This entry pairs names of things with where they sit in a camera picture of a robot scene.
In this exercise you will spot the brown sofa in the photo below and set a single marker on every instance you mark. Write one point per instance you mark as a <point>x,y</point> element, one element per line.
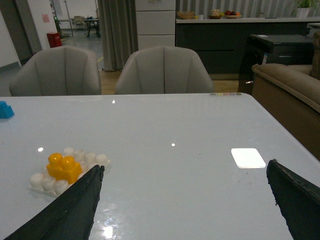
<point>291,94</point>

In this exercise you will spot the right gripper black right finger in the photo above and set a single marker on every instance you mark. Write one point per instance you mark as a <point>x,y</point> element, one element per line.
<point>298,200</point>

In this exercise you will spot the potted plant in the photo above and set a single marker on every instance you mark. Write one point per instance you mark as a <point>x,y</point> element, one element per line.
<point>302,8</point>

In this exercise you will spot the red bin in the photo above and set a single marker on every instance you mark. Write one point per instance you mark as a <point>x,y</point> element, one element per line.
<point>54,39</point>

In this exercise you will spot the blue toy block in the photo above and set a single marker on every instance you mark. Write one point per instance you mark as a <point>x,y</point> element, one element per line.
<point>6,111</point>

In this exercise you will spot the black appliance box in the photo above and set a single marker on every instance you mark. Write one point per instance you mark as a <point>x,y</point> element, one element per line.
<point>279,49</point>

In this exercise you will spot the grey armchair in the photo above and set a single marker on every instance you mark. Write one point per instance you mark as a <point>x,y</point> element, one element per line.
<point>164,70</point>
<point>58,71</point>

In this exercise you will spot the yellow toy block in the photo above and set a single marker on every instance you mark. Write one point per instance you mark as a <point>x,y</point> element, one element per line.
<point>63,168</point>

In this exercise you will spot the fruit plate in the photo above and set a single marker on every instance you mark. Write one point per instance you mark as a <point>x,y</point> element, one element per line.
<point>232,14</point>

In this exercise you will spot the woven basket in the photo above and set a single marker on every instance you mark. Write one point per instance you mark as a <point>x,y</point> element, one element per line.
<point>185,15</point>

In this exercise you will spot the left grey armchair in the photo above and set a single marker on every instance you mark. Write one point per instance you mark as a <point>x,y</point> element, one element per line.
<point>58,71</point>

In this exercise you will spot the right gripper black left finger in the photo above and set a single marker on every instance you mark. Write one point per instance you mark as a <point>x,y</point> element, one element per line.
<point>70,216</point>

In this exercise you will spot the white studded base plate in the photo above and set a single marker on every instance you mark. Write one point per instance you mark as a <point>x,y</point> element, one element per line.
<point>43,183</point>

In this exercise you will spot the right grey armchair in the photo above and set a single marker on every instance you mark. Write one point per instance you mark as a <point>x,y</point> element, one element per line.
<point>164,70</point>

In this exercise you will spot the white drawer cabinet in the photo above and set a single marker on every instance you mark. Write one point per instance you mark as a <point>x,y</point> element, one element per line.
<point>156,23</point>

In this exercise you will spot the grey curtain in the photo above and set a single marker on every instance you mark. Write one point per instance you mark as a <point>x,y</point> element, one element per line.
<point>118,30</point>

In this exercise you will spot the dark grey counter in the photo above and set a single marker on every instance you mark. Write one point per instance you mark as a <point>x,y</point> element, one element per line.
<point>220,43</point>

